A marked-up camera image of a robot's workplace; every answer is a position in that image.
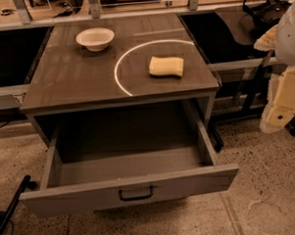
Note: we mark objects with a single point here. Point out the grey wooden cabinet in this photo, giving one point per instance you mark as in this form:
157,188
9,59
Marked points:
69,78

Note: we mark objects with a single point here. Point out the open grey top drawer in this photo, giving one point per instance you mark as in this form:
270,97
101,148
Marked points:
93,155

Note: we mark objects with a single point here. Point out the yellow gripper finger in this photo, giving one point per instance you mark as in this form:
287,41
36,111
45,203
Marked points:
280,108

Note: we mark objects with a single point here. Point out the black VR headset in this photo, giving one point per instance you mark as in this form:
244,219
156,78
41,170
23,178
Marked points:
267,14

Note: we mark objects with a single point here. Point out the dark side table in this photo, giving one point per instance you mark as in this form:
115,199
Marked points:
243,30

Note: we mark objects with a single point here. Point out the black drawer handle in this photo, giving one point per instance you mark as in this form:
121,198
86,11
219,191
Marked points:
133,195

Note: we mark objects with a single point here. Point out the black stand leg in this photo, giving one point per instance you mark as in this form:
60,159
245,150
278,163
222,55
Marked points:
6,215

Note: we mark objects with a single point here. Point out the white bowl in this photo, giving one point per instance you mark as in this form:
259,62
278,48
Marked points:
95,39

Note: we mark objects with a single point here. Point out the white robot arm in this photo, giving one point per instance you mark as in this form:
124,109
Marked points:
284,39

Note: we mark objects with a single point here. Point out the yellow sponge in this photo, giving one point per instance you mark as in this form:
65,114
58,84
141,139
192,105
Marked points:
166,66

